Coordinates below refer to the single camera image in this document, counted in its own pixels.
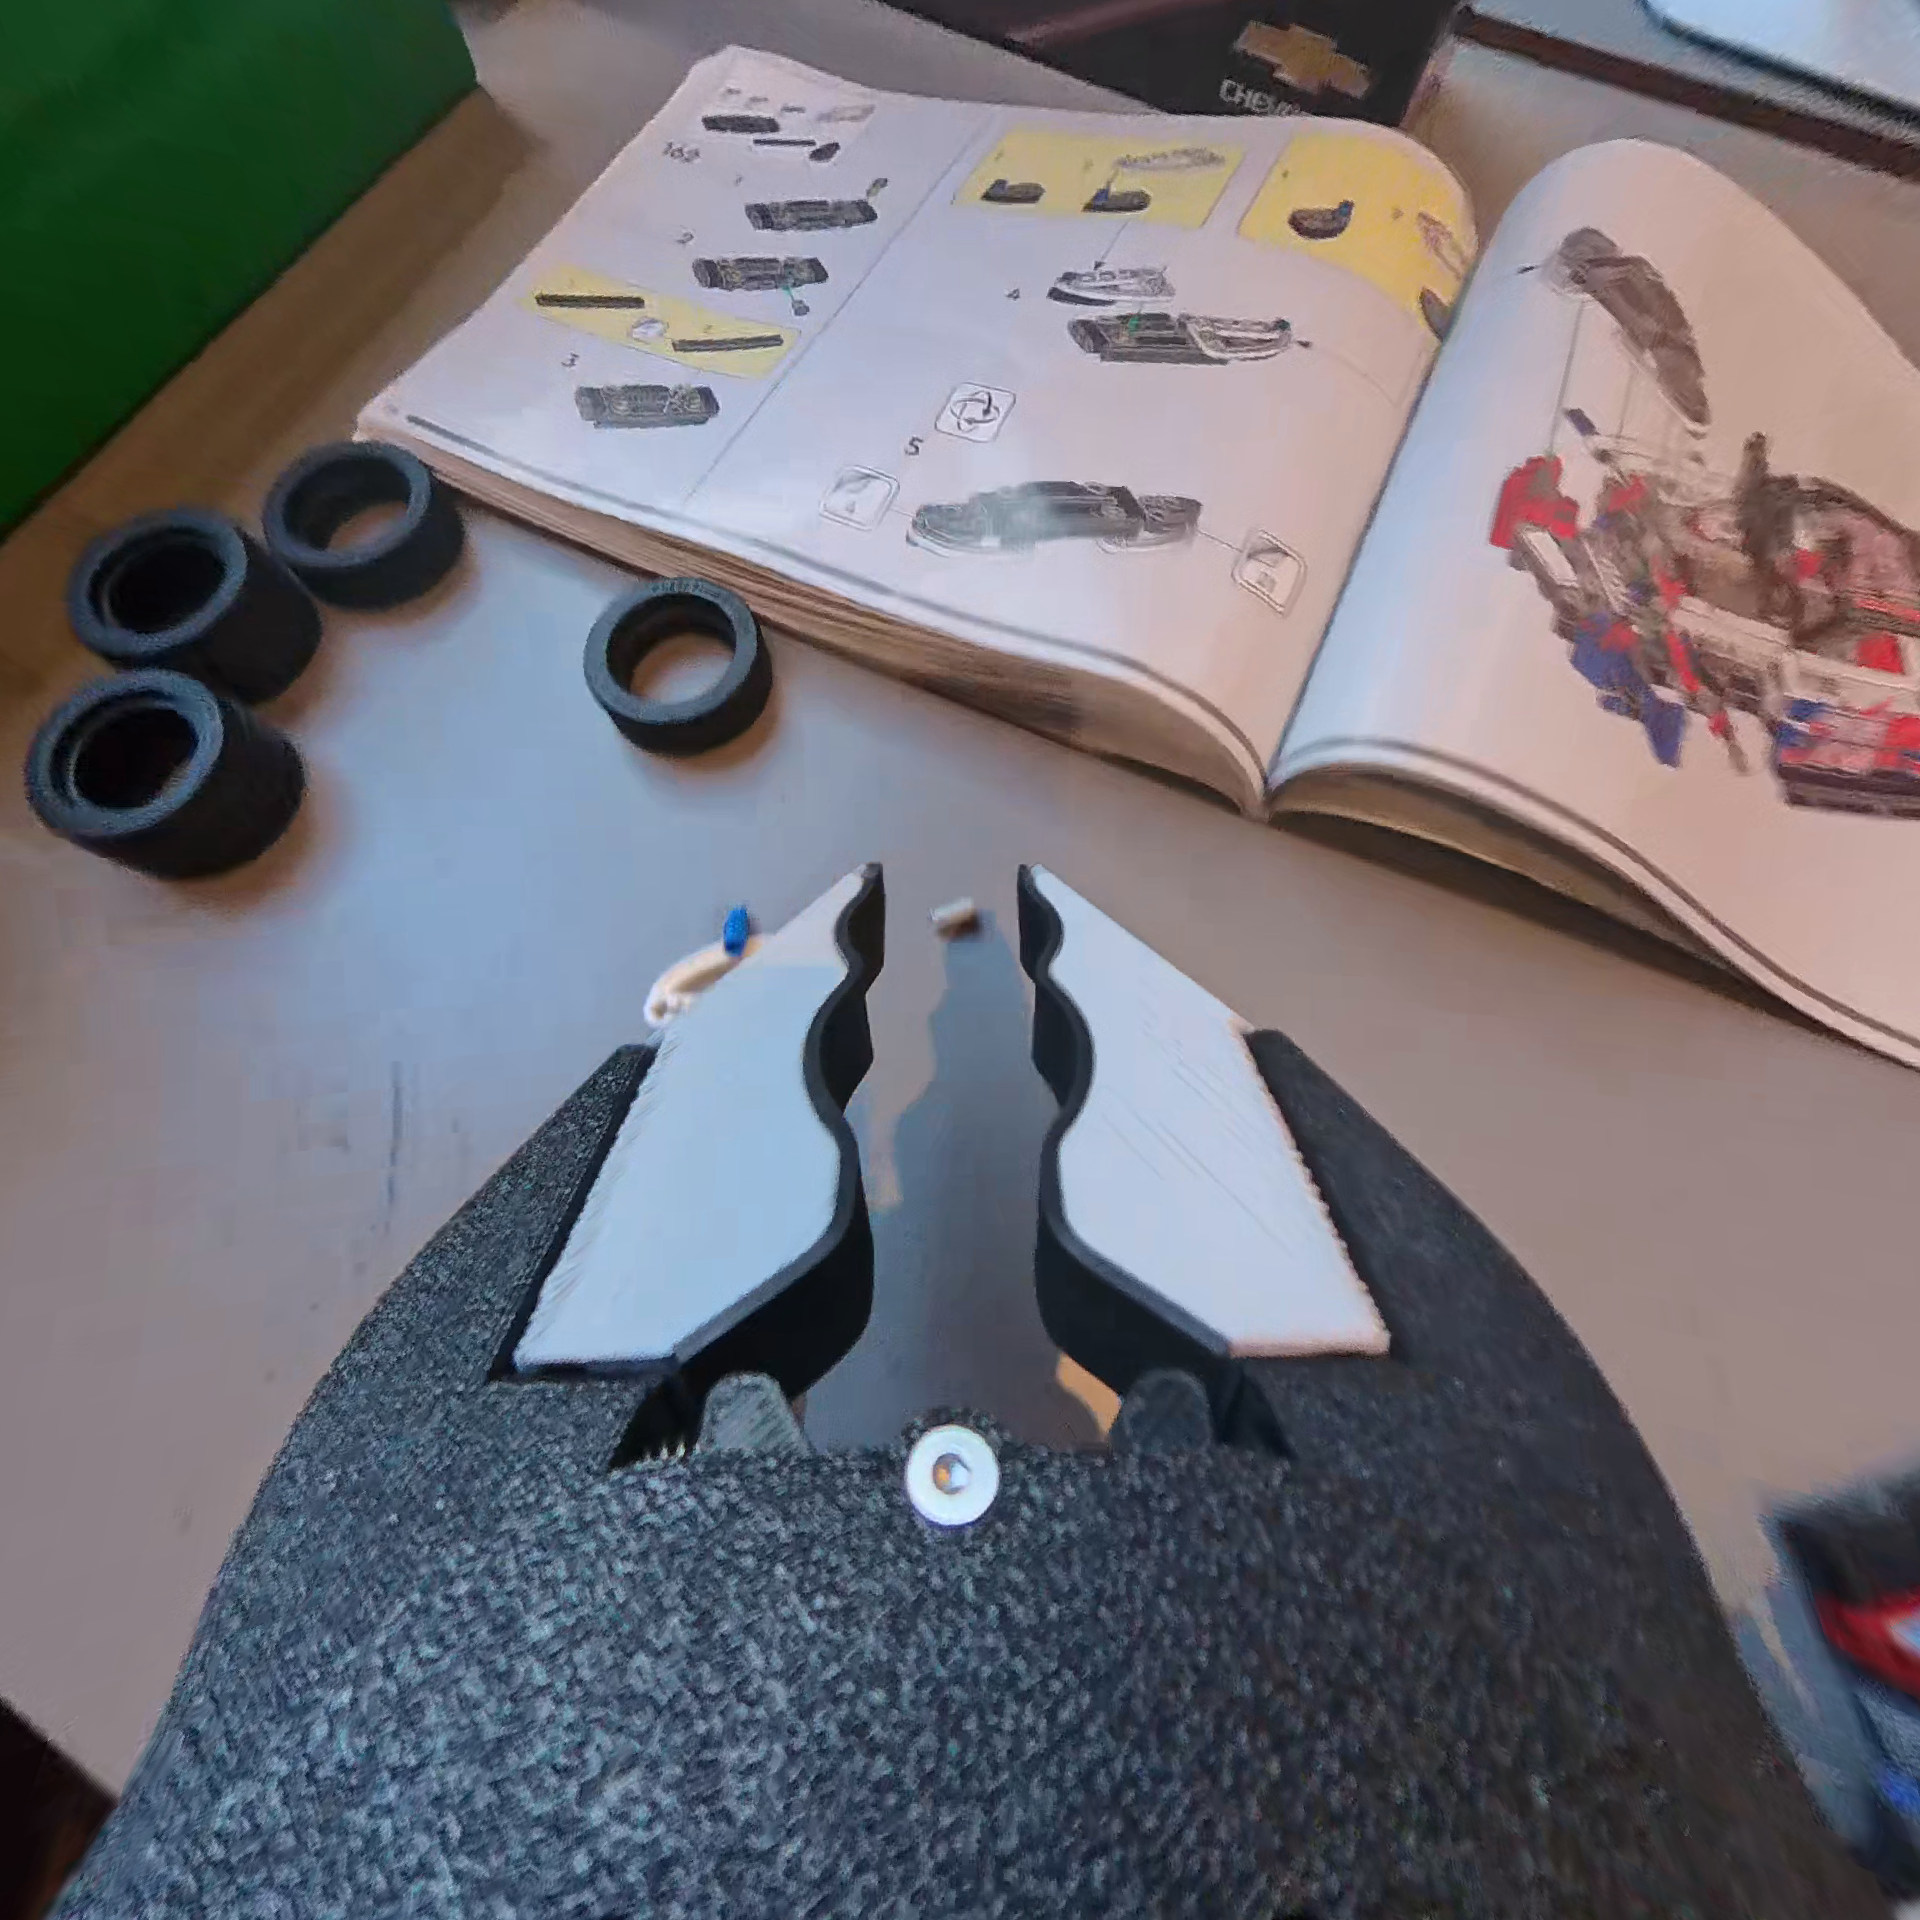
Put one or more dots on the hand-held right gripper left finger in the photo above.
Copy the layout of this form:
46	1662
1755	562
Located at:
704	1185

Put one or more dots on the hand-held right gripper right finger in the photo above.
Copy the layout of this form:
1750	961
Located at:
1201	1185

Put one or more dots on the white holed frame piece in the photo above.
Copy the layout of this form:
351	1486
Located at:
674	983

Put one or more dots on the blue connector pin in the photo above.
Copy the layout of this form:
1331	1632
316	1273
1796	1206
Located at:
736	932

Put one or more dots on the tan connector pin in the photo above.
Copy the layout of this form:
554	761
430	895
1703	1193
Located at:
954	916

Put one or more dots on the toy brick race car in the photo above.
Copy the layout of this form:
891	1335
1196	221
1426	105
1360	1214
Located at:
1860	1621

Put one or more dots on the green plastic bin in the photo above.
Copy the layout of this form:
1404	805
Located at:
180	181

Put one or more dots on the black rubber tyre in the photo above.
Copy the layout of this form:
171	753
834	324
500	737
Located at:
264	630
682	721
422	556
241	810

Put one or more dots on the open instruction booklet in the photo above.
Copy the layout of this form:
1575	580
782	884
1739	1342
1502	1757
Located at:
1050	375

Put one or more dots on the person's brown hoodie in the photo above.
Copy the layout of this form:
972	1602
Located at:
43	1830

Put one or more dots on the black car set box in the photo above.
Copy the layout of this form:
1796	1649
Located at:
1201	53

